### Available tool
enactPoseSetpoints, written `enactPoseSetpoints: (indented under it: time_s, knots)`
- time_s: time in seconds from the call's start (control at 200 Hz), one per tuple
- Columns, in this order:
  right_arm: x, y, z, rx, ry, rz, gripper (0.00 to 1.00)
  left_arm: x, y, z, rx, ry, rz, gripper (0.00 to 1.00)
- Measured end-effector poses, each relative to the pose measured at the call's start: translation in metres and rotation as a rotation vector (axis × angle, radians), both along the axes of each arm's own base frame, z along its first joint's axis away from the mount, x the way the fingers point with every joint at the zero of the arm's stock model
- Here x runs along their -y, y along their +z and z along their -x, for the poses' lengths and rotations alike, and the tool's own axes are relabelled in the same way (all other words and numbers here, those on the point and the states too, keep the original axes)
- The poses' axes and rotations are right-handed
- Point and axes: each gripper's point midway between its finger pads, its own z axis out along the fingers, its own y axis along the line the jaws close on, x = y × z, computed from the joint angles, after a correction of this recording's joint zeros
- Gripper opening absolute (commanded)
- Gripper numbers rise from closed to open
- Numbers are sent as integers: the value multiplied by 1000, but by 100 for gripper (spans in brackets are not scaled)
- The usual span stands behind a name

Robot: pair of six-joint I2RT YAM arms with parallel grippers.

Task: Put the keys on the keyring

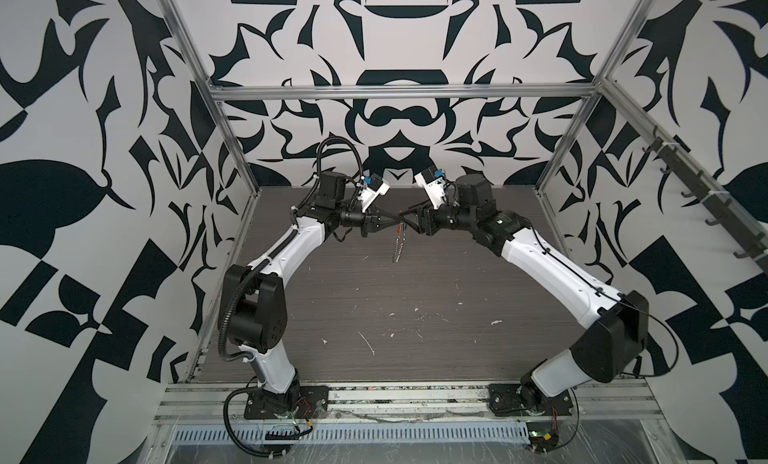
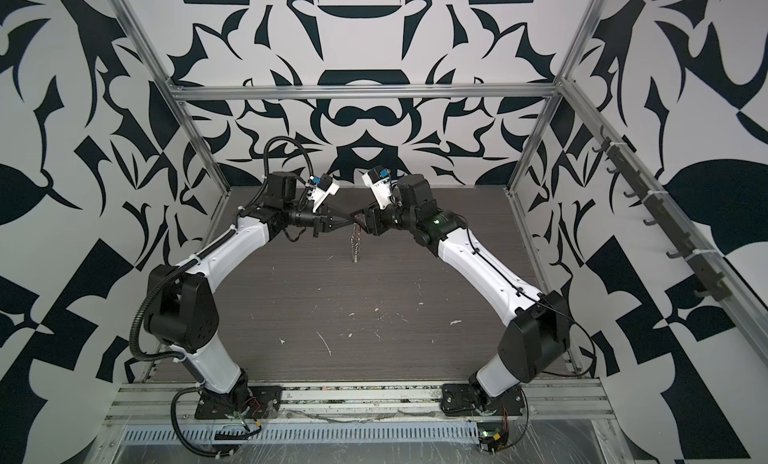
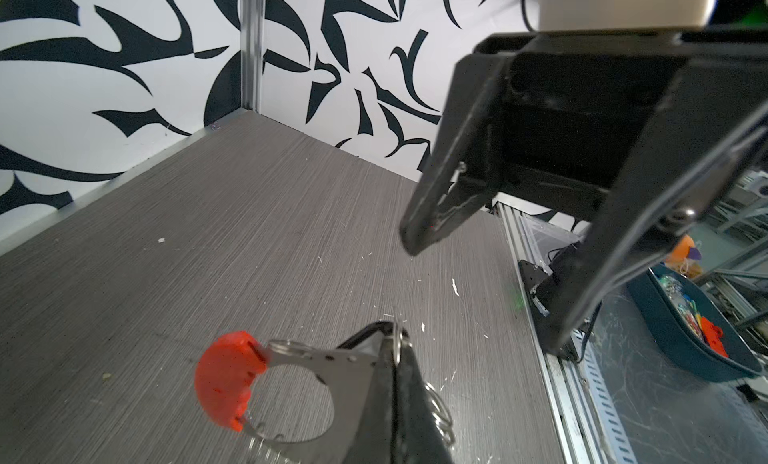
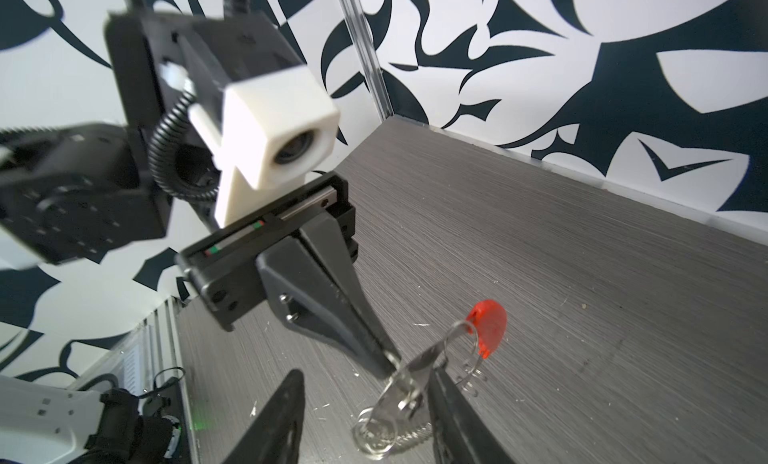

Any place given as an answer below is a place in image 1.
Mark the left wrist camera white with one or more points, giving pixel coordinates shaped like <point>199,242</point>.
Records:
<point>373,187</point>

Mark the aluminium rail base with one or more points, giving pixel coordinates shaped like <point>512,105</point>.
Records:
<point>414,401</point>

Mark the white slotted cable duct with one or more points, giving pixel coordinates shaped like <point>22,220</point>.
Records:
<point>514,433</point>

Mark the aluminium frame crossbar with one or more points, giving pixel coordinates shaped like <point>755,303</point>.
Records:
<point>404,91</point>

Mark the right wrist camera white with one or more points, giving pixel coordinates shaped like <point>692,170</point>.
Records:
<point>434,183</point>

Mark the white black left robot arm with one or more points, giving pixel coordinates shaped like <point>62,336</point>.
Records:
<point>253,316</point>

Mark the grey wall hook rack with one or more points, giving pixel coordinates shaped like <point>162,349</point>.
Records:
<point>701,187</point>

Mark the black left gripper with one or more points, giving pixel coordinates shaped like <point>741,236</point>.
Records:
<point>374,223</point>

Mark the aluminium frame corner post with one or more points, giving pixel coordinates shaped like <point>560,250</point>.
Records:
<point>629,31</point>

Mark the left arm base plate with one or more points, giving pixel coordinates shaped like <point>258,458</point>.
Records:
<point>288,401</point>

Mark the left aluminium frame post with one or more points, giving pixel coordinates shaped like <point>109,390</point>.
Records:
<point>197,138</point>

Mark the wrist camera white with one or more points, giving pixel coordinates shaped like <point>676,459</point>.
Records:
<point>373,187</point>
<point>434,183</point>

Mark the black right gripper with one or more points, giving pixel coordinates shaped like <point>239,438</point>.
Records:
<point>428,216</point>

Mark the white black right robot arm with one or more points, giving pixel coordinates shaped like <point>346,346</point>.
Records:
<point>615,324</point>

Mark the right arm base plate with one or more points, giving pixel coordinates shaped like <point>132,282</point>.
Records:
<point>517,400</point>

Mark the small electronics board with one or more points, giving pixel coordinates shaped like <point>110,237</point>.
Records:
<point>542,440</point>

